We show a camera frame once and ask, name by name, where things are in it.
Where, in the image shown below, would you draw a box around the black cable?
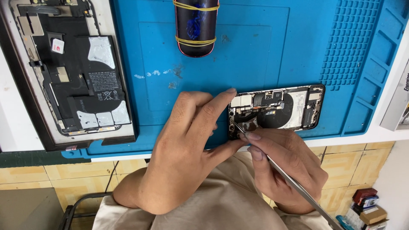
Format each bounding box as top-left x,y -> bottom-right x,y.
104,161 -> 120,194

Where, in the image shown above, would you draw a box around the beige shirt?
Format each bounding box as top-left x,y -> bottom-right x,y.
92,152 -> 344,230

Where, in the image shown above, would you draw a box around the large opened phone with battery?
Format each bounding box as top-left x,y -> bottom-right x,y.
0,0 -> 138,152

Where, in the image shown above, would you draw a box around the black metal chair frame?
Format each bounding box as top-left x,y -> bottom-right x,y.
58,192 -> 112,230

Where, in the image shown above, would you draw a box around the person's left hand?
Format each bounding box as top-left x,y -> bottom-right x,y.
137,88 -> 249,215

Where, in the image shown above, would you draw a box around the grey box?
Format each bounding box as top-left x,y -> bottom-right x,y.
0,187 -> 65,230

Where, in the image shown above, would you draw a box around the person's right hand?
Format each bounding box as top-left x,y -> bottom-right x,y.
241,128 -> 330,214

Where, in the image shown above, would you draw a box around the black phone with rubber bands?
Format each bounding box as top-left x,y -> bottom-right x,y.
174,0 -> 220,58

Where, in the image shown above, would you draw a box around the small white card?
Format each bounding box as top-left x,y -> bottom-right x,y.
51,38 -> 65,54

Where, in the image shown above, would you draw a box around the heap of small boxes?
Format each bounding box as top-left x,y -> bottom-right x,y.
335,187 -> 390,230

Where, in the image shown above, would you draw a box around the white battery packet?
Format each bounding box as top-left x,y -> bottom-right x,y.
380,58 -> 409,132

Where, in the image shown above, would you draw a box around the blue silicone repair mat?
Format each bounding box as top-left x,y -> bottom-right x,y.
61,0 -> 409,160

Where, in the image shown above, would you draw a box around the silver metal tweezers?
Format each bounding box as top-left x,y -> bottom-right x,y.
229,120 -> 345,230

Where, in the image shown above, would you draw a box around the small black phone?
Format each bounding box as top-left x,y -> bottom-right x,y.
228,84 -> 326,141

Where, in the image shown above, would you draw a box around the yellow rubber band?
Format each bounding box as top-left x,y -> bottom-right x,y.
175,35 -> 217,48
173,0 -> 220,12

